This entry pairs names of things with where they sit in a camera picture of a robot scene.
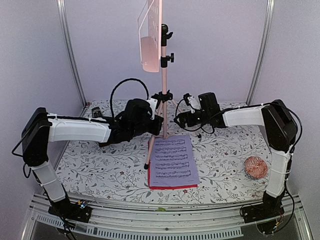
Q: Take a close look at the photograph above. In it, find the floral table mat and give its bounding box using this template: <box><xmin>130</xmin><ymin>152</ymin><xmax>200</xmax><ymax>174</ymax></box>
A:
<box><xmin>53</xmin><ymin>99</ymin><xmax>284</xmax><ymax>206</ymax></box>

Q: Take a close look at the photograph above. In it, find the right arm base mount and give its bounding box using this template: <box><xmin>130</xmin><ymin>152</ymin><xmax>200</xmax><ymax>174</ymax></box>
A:
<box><xmin>239</xmin><ymin>203</ymin><xmax>285</xmax><ymax>223</ymax></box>

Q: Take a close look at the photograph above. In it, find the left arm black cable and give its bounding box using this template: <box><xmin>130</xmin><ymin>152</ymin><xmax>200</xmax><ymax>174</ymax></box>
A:
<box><xmin>109</xmin><ymin>77</ymin><xmax>150</xmax><ymax>118</ymax></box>

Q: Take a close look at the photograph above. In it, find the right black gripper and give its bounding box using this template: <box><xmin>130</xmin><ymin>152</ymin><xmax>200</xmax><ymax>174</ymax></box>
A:
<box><xmin>175</xmin><ymin>109</ymin><xmax>211</xmax><ymax>128</ymax></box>

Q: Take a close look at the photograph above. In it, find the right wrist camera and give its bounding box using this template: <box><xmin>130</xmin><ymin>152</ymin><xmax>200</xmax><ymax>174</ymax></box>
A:
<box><xmin>183</xmin><ymin>93</ymin><xmax>200</xmax><ymax>114</ymax></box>

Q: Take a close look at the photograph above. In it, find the red patterned egg shaker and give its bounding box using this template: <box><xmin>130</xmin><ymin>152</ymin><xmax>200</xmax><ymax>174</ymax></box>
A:
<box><xmin>244</xmin><ymin>156</ymin><xmax>268</xmax><ymax>179</ymax></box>

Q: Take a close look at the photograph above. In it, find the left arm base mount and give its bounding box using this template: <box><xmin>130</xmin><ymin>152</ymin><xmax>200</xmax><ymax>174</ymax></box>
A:
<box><xmin>48</xmin><ymin>198</ymin><xmax>93</xmax><ymax>223</ymax></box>

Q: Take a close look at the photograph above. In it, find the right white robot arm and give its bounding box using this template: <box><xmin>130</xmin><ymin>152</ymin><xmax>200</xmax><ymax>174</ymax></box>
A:
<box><xmin>173</xmin><ymin>92</ymin><xmax>303</xmax><ymax>218</ymax></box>

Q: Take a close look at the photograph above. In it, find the brown wooden metronome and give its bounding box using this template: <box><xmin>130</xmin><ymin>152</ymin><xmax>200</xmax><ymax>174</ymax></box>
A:
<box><xmin>91</xmin><ymin>107</ymin><xmax>109</xmax><ymax>148</ymax></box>

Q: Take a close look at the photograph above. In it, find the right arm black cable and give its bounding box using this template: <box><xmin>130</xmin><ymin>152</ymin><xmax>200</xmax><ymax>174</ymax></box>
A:
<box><xmin>173</xmin><ymin>99</ymin><xmax>216</xmax><ymax>135</ymax></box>

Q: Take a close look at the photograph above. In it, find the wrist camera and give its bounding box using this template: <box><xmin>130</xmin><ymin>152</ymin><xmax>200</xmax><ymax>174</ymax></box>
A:
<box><xmin>146</xmin><ymin>94</ymin><xmax>160</xmax><ymax>120</ymax></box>
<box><xmin>183</xmin><ymin>93</ymin><xmax>200</xmax><ymax>114</ymax></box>

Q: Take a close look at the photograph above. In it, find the pink music stand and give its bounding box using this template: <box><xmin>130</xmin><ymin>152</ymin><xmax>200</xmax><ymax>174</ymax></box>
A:
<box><xmin>137</xmin><ymin>0</ymin><xmax>202</xmax><ymax>170</ymax></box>

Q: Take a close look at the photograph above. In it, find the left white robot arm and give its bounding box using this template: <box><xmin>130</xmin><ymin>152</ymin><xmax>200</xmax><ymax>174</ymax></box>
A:
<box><xmin>17</xmin><ymin>98</ymin><xmax>164</xmax><ymax>217</ymax></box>

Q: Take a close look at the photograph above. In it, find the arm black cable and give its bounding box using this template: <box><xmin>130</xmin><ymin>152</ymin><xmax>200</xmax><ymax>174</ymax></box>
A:
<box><xmin>173</xmin><ymin>99</ymin><xmax>216</xmax><ymax>135</ymax></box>
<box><xmin>109</xmin><ymin>77</ymin><xmax>150</xmax><ymax>118</ymax></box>

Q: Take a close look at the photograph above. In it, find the right metal frame post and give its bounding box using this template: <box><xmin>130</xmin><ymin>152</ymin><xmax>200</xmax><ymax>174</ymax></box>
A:
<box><xmin>246</xmin><ymin>0</ymin><xmax>275</xmax><ymax>105</ymax></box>

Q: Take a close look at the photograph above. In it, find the purple sheet music page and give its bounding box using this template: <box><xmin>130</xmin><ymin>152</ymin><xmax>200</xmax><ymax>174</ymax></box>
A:
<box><xmin>148</xmin><ymin>135</ymin><xmax>200</xmax><ymax>188</ymax></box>

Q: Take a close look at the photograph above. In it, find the aluminium front rail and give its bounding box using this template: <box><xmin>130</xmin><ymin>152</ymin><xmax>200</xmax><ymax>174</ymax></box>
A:
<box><xmin>21</xmin><ymin>194</ymin><xmax>315</xmax><ymax>240</ymax></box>

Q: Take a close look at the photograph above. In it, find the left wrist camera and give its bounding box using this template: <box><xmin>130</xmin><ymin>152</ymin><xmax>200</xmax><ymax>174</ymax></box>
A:
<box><xmin>146</xmin><ymin>94</ymin><xmax>160</xmax><ymax>120</ymax></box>

